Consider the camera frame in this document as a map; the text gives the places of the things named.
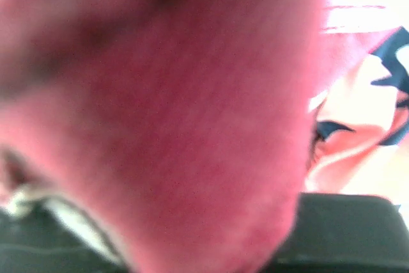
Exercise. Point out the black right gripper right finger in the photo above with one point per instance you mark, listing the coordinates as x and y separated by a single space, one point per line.
344 233

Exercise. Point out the light pink navy patterned cloth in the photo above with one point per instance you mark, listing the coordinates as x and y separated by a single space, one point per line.
361 113

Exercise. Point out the pink red camouflage cloth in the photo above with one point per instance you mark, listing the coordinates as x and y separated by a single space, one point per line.
176 131

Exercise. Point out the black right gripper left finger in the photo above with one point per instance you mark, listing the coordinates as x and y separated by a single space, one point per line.
38 244

